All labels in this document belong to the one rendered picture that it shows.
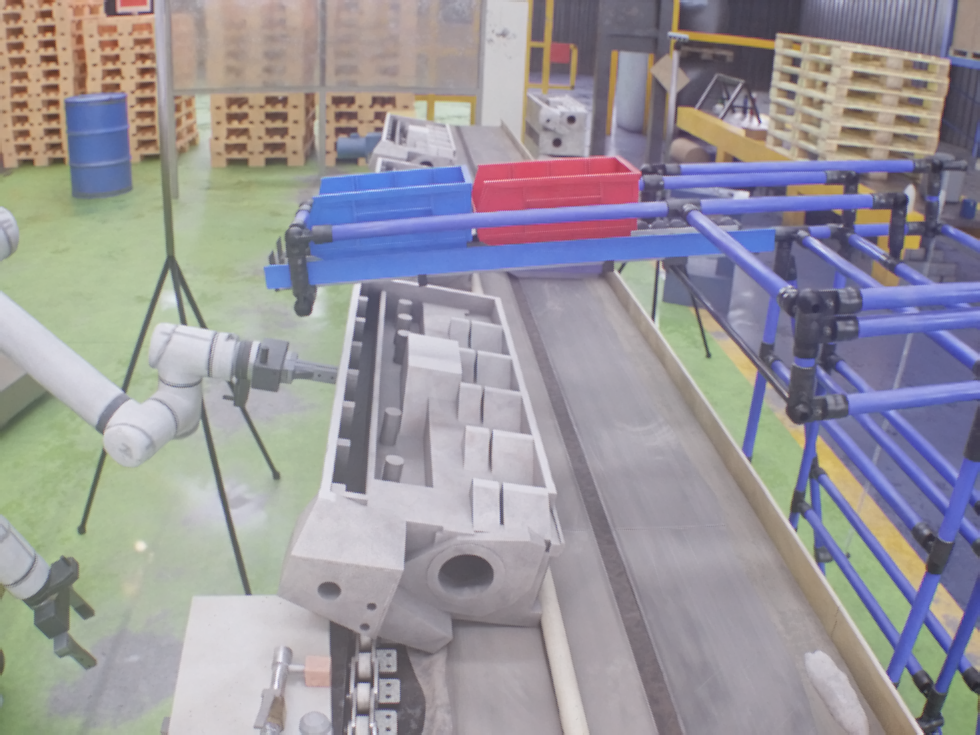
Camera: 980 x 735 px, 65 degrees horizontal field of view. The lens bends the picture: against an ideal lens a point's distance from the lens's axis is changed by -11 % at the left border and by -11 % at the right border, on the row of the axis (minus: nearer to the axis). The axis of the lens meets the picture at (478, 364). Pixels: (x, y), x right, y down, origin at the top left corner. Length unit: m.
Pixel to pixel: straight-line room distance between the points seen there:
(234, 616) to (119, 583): 1.46
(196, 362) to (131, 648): 1.15
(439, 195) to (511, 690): 0.84
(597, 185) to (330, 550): 0.80
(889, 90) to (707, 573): 5.79
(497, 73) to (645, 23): 1.55
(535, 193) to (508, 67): 5.69
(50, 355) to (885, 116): 6.27
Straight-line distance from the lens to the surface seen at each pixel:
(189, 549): 2.86
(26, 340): 1.65
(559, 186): 1.55
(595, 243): 1.58
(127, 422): 1.55
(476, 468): 1.43
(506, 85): 7.23
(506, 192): 1.54
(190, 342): 1.60
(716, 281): 5.08
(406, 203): 1.54
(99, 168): 7.90
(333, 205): 1.54
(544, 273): 2.94
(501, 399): 1.62
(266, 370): 1.55
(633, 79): 12.05
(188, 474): 3.26
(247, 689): 1.22
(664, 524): 1.66
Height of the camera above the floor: 1.66
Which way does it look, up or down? 24 degrees down
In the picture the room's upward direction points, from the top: 3 degrees clockwise
